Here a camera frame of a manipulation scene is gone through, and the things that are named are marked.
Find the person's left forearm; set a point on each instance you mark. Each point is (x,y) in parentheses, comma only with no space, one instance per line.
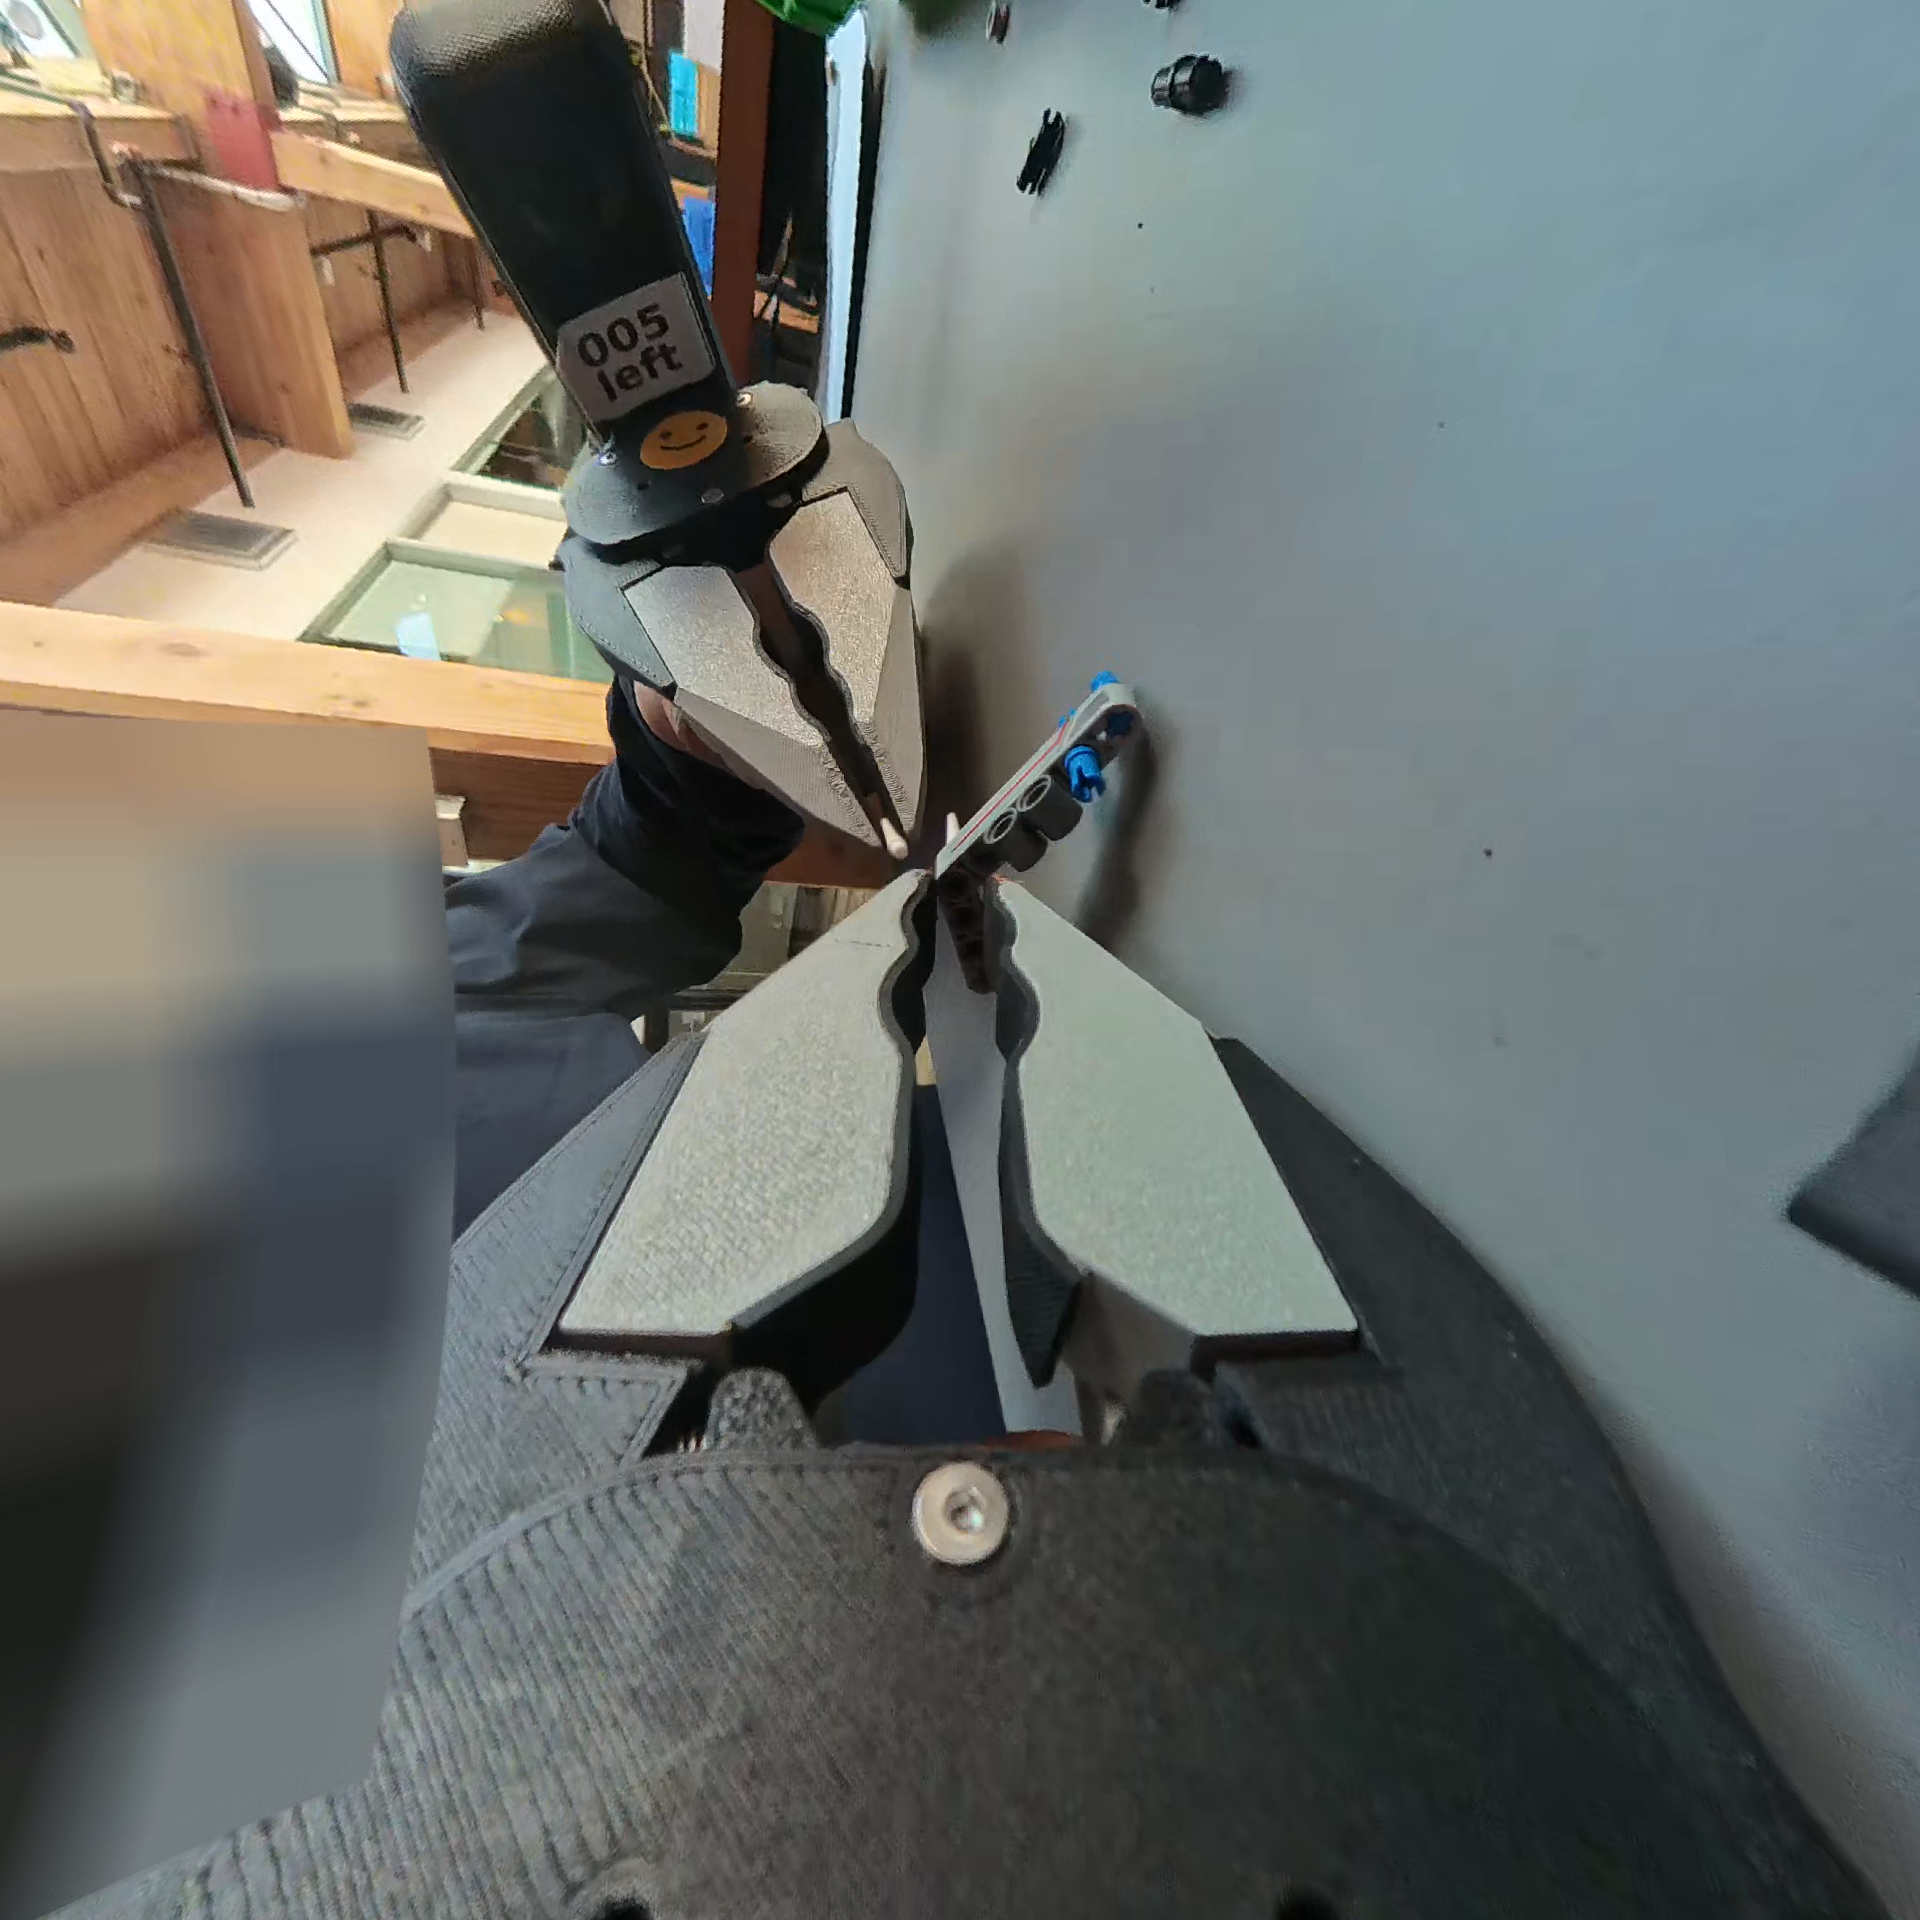
(629,884)

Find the brown wooden post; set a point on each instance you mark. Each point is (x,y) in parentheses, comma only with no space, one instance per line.
(744,194)

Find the person's left hand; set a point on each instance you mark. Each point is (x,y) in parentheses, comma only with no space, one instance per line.
(666,727)

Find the green plastic bin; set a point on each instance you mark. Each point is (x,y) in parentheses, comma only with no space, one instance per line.
(810,10)

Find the black metal pipe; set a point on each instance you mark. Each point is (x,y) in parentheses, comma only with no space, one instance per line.
(189,299)

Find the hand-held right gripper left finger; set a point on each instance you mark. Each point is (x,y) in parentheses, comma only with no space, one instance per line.
(750,1140)

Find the black lego pin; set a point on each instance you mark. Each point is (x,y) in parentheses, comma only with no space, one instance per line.
(1040,149)
(1189,82)

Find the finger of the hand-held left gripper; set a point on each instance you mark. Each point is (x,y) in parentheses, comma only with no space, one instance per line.
(721,661)
(863,600)

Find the grey lego beam blue pins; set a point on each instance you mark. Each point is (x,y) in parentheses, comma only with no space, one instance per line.
(1035,780)

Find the wooden railing beam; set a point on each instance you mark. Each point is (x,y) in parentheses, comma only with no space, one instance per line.
(301,674)

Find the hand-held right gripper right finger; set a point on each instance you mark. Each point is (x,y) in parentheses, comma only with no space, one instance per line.
(1185,1171)

